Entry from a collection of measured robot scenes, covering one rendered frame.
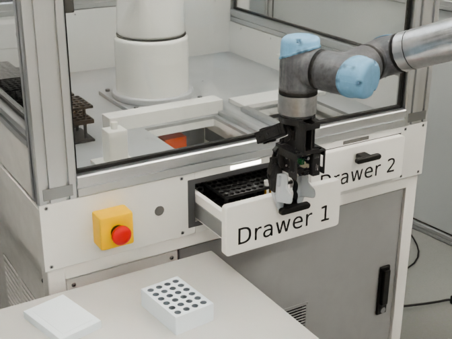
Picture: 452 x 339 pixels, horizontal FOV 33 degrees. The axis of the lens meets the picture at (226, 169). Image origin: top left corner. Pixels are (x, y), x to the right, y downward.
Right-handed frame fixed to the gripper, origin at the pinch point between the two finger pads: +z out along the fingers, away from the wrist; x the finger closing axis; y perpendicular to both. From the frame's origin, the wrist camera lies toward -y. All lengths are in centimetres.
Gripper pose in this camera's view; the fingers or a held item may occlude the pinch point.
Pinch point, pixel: (287, 204)
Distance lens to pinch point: 158.2
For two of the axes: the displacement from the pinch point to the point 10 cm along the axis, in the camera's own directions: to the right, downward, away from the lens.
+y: 5.2, 3.2, -7.9
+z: 0.0, 9.3, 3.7
